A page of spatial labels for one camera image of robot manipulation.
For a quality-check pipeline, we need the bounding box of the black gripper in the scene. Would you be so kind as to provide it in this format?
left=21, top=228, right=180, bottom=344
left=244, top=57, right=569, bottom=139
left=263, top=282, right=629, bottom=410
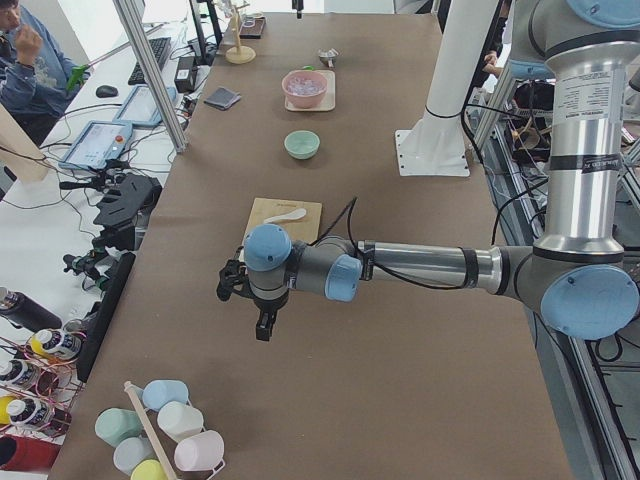
left=216, top=259, right=289, bottom=341

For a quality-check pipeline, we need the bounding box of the white ceramic spoon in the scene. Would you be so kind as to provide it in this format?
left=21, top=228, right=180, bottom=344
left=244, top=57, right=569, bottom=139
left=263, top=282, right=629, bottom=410
left=263, top=208, right=307, bottom=224

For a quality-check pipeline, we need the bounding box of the mint green bowl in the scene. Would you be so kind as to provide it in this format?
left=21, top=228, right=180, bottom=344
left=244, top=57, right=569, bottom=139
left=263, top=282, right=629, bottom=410
left=284, top=130, right=320, bottom=160

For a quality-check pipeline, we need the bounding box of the pink bowl with ice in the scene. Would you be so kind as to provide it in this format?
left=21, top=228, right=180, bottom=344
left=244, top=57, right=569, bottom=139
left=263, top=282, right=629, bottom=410
left=281, top=70, right=328, bottom=109

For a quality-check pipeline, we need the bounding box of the metal ice scoop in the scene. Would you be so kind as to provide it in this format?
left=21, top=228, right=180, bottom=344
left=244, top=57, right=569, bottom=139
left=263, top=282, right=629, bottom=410
left=318, top=48, right=340, bottom=69

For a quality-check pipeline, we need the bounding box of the wooden cutting board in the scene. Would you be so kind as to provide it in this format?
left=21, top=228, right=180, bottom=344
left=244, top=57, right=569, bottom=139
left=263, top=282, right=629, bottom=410
left=243, top=197, right=323, bottom=243

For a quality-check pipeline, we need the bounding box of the light blue cup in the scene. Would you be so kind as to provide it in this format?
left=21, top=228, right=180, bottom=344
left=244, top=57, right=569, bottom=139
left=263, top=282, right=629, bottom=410
left=142, top=379, right=189, bottom=411

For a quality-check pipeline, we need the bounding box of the white cup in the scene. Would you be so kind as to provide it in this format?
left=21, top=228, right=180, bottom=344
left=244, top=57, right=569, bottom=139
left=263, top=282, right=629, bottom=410
left=157, top=401, right=204, bottom=443

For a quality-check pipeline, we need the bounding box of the pink cup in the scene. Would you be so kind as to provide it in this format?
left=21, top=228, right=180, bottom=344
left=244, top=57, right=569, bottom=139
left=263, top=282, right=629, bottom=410
left=174, top=430, right=225, bottom=471

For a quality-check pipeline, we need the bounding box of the mint green cup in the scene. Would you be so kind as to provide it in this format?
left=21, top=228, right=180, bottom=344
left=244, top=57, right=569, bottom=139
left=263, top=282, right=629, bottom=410
left=94, top=408, right=143, bottom=447

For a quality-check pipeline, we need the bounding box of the grey blue cup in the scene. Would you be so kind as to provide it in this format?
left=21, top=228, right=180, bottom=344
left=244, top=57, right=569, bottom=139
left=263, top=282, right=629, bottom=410
left=113, top=437, right=154, bottom=475

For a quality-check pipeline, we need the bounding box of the yellow cup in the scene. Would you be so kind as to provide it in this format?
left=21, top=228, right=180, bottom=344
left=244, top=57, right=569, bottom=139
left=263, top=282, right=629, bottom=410
left=130, top=459, right=168, bottom=480

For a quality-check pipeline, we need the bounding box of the grey folded cloth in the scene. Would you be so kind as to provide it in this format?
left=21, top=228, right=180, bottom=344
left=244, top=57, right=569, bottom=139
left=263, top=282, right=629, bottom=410
left=204, top=87, right=242, bottom=111

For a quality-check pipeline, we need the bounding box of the cream plastic tray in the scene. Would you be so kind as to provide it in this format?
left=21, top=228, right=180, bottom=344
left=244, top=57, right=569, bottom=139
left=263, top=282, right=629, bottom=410
left=281, top=70, right=336, bottom=112

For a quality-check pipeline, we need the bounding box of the blue teach pendant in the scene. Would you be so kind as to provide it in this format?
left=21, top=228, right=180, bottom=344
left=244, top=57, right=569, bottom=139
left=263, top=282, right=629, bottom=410
left=113, top=84, right=162, bottom=128
left=58, top=121, right=133, bottom=170

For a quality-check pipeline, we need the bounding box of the black water bottle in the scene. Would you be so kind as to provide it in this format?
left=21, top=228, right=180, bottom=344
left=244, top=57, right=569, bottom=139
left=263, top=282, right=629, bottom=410
left=1, top=287, right=62, bottom=332

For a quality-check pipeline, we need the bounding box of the wooden mug tree stand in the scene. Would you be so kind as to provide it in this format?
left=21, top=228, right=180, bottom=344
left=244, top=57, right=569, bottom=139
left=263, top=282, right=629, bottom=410
left=220, top=0, right=256, bottom=65

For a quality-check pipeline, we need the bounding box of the black computer mouse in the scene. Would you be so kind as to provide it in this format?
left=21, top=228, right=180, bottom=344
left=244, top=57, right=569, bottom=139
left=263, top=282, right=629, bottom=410
left=95, top=85, right=119, bottom=98

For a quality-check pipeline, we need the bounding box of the black keyboard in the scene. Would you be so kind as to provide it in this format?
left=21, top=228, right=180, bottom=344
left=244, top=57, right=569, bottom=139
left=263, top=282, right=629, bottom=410
left=127, top=37, right=173, bottom=86

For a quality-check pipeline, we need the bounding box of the person in blue jacket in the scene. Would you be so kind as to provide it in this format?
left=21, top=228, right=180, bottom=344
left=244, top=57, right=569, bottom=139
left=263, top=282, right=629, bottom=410
left=1, top=1, right=80, bottom=145

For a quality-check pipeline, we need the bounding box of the white wire cup rack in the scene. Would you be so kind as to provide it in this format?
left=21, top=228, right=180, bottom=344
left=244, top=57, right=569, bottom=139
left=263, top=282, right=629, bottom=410
left=123, top=381, right=226, bottom=479

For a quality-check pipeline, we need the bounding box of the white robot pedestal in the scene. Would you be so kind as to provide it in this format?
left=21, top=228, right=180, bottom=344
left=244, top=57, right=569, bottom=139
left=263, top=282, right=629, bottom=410
left=395, top=0, right=500, bottom=177

